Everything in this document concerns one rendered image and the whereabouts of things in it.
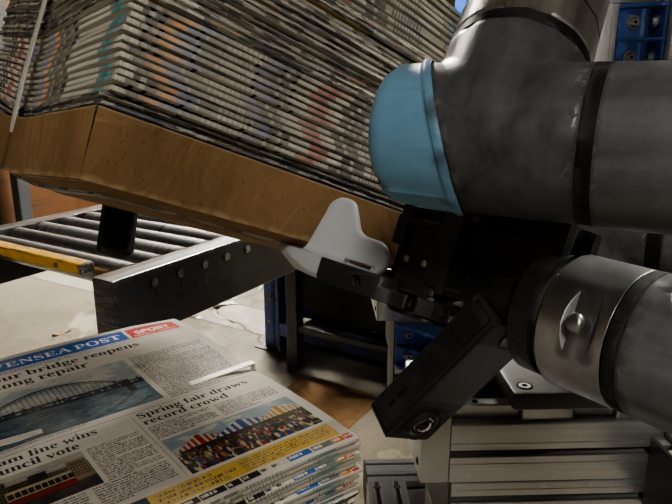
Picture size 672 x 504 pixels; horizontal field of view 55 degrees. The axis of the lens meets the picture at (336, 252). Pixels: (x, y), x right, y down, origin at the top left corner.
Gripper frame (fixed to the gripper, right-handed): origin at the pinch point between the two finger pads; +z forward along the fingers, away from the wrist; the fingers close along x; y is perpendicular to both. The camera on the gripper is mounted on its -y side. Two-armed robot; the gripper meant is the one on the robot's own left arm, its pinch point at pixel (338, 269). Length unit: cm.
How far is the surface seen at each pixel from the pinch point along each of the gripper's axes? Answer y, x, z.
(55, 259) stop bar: -16, -2, 76
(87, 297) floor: -69, -91, 292
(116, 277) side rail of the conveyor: -16, -9, 65
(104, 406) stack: -19.4, 7.8, 17.5
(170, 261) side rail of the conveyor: -12, -20, 69
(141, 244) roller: -12, -21, 85
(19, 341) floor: -85, -52, 252
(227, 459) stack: -17.4, 3.2, 2.4
